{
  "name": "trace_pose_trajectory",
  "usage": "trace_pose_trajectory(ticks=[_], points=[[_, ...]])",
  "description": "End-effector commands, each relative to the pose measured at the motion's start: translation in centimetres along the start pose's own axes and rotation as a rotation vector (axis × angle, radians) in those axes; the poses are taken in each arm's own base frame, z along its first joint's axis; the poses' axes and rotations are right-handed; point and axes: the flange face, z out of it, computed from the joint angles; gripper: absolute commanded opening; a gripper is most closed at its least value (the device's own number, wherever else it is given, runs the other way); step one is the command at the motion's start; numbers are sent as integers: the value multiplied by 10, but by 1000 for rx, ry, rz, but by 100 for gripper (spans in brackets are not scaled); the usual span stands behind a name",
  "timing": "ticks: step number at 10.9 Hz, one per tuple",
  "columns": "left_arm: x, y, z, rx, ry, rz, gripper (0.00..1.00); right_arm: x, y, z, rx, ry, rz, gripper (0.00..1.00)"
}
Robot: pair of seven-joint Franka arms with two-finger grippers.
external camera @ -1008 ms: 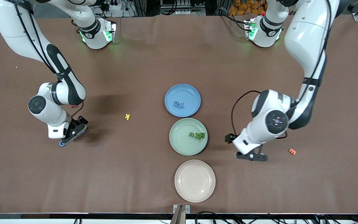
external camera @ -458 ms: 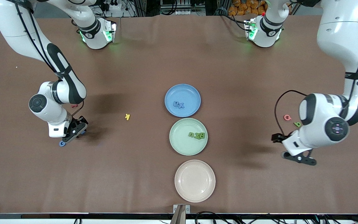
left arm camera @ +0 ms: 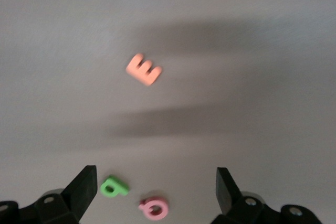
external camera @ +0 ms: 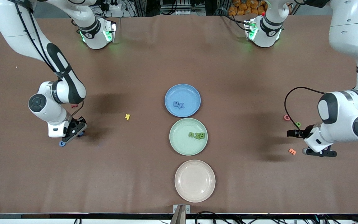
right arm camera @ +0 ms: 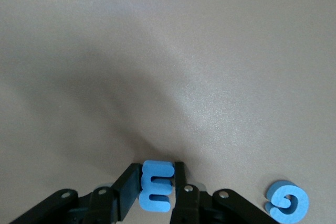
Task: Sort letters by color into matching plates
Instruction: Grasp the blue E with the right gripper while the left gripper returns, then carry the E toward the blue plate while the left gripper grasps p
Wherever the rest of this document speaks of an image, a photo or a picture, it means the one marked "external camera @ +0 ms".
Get brown table cover sheet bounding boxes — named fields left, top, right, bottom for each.
left=0, top=14, right=358, bottom=215

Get green round plate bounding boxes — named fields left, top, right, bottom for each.
left=169, top=118, right=208, bottom=156

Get blue round plate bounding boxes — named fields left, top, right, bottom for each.
left=165, top=84, right=201, bottom=118

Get pink round plate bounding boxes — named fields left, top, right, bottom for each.
left=174, top=160, right=216, bottom=203

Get bag of orange items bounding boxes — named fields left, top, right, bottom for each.
left=228, top=0, right=268, bottom=16

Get long white power strip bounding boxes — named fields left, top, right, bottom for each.
left=175, top=9, right=206, bottom=16

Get black table edge rail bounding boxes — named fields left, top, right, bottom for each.
left=0, top=213, right=358, bottom=220

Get black cables under table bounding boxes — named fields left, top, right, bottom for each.
left=195, top=211, right=358, bottom=224

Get grey metal table bracket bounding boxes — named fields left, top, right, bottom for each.
left=170, top=204, right=190, bottom=224

